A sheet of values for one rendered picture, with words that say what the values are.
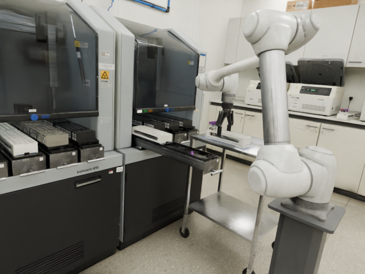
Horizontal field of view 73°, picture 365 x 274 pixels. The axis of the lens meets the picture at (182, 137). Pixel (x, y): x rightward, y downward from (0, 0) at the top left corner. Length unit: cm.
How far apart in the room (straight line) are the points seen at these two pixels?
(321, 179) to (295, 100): 245
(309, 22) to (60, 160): 128
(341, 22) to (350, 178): 186
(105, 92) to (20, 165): 57
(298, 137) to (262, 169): 256
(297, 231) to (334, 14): 304
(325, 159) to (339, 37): 275
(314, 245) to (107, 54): 137
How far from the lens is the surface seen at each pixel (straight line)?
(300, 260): 128
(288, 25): 114
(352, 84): 400
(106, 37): 151
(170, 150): 141
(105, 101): 151
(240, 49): 423
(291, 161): 101
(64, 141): 143
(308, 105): 346
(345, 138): 340
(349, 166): 345
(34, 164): 132
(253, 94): 373
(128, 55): 158
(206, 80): 151
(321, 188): 115
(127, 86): 158
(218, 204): 201
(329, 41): 377
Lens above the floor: 121
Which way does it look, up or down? 14 degrees down
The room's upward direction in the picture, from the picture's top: 5 degrees clockwise
